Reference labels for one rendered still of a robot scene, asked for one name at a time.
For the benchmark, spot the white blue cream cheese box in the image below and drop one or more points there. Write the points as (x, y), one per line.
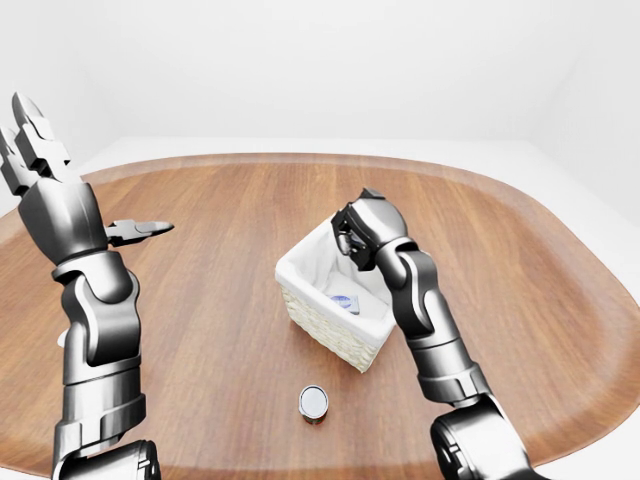
(346, 302)

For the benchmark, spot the white woven basket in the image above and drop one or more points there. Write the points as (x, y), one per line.
(335, 300)

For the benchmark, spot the silver-lidded soup can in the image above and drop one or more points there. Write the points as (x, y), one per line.
(313, 404)

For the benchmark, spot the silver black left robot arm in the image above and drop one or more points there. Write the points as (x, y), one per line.
(100, 345)

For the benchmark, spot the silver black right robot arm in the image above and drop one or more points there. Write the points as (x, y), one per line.
(440, 350)

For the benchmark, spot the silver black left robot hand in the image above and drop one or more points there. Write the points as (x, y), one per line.
(57, 215)

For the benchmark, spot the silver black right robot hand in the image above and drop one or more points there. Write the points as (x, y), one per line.
(372, 225)

